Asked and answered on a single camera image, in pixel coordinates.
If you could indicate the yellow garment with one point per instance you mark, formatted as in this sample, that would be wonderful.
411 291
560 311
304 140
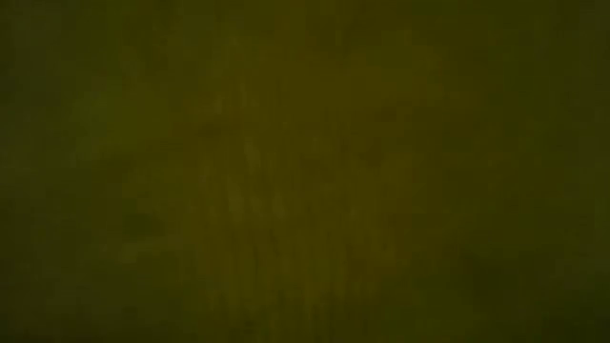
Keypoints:
305 171

